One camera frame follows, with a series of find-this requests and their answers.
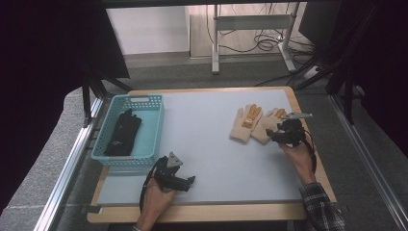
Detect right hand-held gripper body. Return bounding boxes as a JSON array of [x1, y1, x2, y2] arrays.
[[276, 112, 314, 148]]

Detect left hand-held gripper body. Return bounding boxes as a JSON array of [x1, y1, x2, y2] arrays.
[[152, 151, 185, 193]]

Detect beige knit glove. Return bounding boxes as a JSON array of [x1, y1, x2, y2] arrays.
[[250, 108, 289, 145], [229, 103, 264, 144]]

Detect teal plastic basket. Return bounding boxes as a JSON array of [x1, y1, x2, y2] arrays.
[[90, 93, 166, 167]]

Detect black glove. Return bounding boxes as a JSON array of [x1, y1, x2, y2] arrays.
[[103, 108, 143, 158]]

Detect person's left hand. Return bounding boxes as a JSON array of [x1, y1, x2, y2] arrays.
[[140, 177, 177, 222]]

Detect person's right hand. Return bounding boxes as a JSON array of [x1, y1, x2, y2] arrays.
[[277, 128, 318, 187]]

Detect grey foam mat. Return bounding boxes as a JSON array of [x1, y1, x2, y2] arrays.
[[96, 89, 309, 206]]

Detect white power strip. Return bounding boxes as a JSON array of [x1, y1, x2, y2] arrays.
[[302, 65, 320, 81]]

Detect black metal stand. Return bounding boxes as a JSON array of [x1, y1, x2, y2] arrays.
[[81, 64, 133, 128], [293, 32, 359, 127]]

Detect black curtain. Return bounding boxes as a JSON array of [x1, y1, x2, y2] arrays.
[[0, 0, 130, 210], [320, 0, 408, 159]]

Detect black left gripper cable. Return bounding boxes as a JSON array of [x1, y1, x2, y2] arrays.
[[139, 156, 168, 214]]

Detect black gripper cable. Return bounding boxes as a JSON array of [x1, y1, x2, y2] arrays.
[[301, 129, 319, 176], [139, 156, 168, 214]]

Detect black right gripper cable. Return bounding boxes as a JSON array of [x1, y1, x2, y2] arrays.
[[301, 129, 319, 176]]

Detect aluminium rail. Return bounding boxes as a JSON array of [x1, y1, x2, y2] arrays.
[[327, 93, 408, 231], [33, 96, 104, 231]]

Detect black floor cables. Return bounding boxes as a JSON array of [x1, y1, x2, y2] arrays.
[[205, 3, 319, 56]]

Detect white metal desk frame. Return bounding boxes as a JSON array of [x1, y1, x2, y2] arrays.
[[211, 3, 298, 76]]

